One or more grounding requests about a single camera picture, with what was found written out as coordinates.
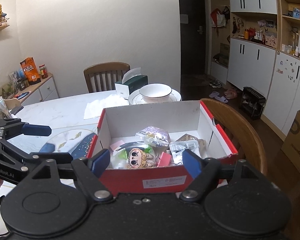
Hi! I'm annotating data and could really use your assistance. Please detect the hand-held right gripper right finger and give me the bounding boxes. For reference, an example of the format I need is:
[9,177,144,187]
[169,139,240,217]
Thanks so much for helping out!
[179,148,266,203]

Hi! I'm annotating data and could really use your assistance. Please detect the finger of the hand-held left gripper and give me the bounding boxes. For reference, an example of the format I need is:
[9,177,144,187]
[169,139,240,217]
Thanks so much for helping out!
[0,118,52,141]
[0,139,74,171]

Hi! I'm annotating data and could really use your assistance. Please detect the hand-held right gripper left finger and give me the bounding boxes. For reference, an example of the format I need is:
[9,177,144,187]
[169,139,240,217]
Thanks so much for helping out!
[32,148,115,203]

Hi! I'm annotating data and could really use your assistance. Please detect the clear white snack packet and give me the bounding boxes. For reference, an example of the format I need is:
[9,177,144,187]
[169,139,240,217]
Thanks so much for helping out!
[169,141,200,166]

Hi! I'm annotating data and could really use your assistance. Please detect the green white wipes packet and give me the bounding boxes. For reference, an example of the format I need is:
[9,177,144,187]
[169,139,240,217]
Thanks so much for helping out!
[110,141,156,170]

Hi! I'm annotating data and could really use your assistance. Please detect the silver foil packet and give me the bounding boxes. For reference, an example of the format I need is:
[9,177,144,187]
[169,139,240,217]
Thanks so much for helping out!
[176,133,207,151]

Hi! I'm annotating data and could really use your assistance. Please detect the brown plush doll keychain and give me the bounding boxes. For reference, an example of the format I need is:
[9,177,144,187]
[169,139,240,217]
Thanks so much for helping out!
[126,147,157,170]

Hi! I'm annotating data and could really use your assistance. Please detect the purple snack packet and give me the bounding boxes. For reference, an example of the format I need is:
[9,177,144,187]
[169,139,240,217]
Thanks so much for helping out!
[135,126,171,147]

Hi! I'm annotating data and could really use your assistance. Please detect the red cardboard box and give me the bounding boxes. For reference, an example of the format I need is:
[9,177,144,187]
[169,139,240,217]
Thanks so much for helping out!
[86,100,239,197]

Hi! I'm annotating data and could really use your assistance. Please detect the white marble desktop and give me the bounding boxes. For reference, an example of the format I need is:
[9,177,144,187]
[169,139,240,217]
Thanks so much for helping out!
[0,90,131,198]

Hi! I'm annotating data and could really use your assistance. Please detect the blue patterned table mat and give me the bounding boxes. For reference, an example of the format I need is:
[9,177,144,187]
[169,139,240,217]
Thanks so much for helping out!
[39,127,99,156]

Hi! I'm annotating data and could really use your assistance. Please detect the black pouch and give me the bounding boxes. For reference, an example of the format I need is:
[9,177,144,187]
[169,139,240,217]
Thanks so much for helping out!
[11,105,25,116]

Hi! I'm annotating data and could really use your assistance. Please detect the white side cabinet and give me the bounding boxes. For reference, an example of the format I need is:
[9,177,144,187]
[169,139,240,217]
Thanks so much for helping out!
[2,72,60,106]

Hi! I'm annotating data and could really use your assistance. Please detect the white paper napkin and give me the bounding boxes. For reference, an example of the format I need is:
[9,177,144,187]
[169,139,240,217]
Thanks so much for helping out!
[83,93,128,120]

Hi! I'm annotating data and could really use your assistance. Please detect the red sauce jar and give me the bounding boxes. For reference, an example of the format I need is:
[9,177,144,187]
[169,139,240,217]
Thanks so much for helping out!
[38,64,49,80]

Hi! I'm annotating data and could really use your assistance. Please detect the wooden round back chair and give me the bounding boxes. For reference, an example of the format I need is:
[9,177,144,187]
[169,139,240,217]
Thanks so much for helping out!
[201,98,268,178]

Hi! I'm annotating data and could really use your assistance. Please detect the orange snack bag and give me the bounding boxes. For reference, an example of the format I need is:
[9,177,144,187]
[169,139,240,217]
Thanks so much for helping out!
[20,57,41,85]

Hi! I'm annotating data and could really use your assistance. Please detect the white plate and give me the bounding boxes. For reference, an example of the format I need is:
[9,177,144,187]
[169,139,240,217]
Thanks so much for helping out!
[128,89,182,106]

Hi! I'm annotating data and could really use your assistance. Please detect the purple slippers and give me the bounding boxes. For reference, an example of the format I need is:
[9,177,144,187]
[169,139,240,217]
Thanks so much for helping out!
[209,91,228,103]

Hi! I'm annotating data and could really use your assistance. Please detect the white bowl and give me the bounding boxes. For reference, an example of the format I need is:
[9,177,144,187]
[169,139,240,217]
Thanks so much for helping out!
[139,83,173,104]

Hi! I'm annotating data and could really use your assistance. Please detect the pink slippers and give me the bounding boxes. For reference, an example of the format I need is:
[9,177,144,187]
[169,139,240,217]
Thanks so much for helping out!
[223,88,238,100]

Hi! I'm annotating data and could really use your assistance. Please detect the green white tissue box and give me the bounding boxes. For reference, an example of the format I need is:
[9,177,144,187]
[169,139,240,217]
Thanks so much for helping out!
[115,67,149,100]

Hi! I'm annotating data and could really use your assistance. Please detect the wooden slat back chair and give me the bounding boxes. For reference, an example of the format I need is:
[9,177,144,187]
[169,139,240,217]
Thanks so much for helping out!
[83,62,131,93]

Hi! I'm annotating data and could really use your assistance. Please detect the black rack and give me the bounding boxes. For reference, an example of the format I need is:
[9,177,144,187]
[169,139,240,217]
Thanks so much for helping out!
[241,86,266,120]

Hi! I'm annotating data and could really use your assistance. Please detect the brown cardboard carton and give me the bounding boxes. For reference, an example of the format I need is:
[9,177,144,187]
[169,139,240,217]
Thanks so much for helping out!
[281,108,300,175]

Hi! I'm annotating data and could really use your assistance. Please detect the white lower cabinet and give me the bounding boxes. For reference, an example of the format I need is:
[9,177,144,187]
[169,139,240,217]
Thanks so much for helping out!
[227,37,277,93]

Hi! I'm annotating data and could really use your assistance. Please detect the white cabinet with stickers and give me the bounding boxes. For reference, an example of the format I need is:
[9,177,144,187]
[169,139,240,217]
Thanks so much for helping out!
[262,52,300,141]

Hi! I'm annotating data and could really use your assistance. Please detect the dark door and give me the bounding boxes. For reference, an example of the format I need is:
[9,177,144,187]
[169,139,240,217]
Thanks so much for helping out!
[177,0,211,91]

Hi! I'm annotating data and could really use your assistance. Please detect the red hanging bag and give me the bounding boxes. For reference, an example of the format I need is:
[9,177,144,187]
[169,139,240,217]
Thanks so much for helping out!
[210,8,227,28]

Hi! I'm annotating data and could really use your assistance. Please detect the wooden open shelf unit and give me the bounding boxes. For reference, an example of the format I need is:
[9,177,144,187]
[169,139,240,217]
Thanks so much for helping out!
[277,0,300,63]

